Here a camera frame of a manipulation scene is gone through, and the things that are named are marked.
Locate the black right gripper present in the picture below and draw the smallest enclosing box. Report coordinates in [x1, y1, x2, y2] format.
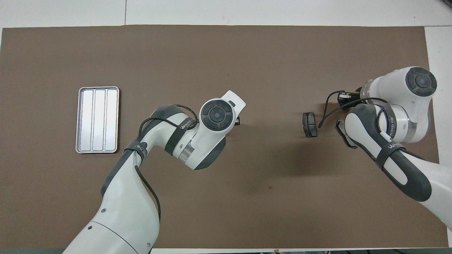
[338, 90, 361, 107]

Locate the silver metal tray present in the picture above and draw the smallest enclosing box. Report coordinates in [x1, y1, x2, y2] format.
[75, 86, 120, 154]

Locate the grey brake pad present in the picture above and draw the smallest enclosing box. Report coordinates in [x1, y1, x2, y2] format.
[335, 119, 358, 149]
[302, 112, 317, 138]

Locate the brown table mat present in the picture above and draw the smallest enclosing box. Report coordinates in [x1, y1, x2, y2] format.
[0, 25, 449, 249]

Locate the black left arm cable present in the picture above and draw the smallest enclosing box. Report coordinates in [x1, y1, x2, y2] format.
[133, 104, 199, 223]

